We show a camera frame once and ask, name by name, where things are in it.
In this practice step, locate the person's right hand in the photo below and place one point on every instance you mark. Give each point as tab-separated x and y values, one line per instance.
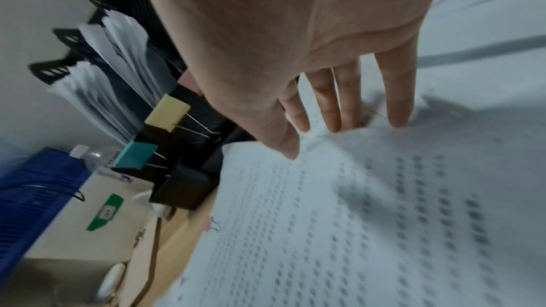
264	36

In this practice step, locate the yellow binder clip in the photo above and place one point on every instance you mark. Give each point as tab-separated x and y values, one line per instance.
166	113

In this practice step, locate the white paper bundle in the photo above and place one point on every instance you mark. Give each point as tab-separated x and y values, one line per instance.
91	100
128	49

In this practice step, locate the large black binder clip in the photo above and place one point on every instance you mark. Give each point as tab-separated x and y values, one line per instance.
185	186

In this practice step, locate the teal binder clip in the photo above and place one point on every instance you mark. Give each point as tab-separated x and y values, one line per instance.
134	155

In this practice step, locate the small pink binder clip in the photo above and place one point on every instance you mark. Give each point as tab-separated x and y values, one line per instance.
214	224

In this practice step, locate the white printed paper sheet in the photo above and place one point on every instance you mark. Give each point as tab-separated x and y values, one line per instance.
341	224

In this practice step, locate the clear plastic bottle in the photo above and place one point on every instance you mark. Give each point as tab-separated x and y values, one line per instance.
91	155

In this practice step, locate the white sheet with grey stripe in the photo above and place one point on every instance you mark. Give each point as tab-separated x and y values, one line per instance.
486	29

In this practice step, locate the green label tag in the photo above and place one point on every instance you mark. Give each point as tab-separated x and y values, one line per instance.
105	213

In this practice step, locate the blue plastic crate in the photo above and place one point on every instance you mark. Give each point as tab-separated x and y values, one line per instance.
30	197

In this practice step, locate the white oval object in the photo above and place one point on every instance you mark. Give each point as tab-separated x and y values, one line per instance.
110	282

